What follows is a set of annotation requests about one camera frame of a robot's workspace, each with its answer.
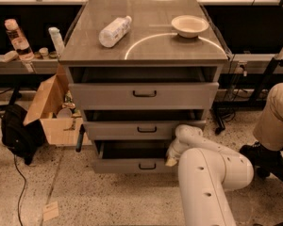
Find person leg khaki trousers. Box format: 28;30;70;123
253;83;283;151

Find paper tag on floor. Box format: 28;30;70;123
42;202;59;221

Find black floor cable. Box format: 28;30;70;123
13;153;28;226

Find grey drawer cabinet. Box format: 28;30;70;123
58;0;229;143

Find grey middle drawer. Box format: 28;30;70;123
85;121;206;140

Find grey drawer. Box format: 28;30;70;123
85;121;206;140
92;140;177;173
69;82;219;110

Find clear plastic water bottle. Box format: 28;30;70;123
98;16;132;48

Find pale sponge on shelf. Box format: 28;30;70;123
3;51;18;62

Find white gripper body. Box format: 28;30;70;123
166;139;184;161

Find black backpack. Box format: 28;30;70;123
1;105;45;165

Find grey bottom drawer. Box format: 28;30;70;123
92;140;177;173

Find tall labelled bottle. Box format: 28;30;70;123
5;19;34;61

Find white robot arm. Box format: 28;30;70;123
165;125;254;226

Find open cardboard box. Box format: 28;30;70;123
24;65;83;146

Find black shoe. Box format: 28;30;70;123
240;141;283;177

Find white paper bowl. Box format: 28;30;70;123
171;15;208;38

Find white tube bottle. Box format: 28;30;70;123
48;27;65;57

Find grey top drawer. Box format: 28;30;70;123
69;82;219;110

